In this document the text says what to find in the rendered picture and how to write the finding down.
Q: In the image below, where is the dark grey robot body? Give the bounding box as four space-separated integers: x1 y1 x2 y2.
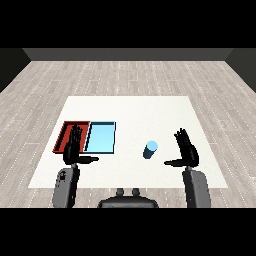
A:
97 188 160 209

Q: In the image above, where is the red shallow open box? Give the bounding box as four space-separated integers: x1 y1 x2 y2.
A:
52 120 92 155

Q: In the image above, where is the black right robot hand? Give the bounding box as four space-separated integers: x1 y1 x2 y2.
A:
163 127 200 168

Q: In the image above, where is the light blue shallow open box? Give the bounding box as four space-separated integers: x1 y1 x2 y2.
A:
82 120 117 155

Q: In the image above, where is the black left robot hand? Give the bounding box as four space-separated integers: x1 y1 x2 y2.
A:
62 124 100 166

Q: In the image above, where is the small blue can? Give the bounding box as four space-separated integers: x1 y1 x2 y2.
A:
142 140 159 160

